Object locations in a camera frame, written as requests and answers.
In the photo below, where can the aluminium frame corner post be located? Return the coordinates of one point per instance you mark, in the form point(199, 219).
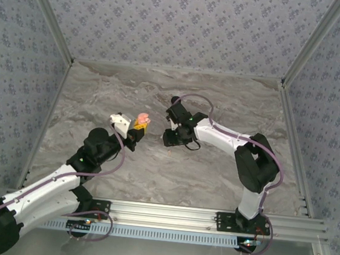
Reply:
point(49, 18)
point(313, 46)

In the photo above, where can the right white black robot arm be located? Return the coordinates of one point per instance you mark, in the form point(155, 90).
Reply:
point(254, 160)

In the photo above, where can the small black controller board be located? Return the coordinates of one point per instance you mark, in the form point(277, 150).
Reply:
point(247, 244)
point(79, 225)

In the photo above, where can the aluminium table side rail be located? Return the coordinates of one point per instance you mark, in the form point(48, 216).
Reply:
point(58, 91)
point(292, 122)

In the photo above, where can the pink earbud charging case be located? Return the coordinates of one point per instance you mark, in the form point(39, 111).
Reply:
point(143, 118)

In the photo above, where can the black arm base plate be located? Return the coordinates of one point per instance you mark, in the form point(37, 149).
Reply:
point(225, 223)
point(100, 207)

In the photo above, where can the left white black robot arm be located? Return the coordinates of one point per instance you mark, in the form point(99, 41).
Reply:
point(47, 190)

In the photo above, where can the aluminium frame cross rail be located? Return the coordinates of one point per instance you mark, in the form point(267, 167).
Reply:
point(161, 213)

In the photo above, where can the black earbud charging case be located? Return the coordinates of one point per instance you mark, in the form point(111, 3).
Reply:
point(175, 98)

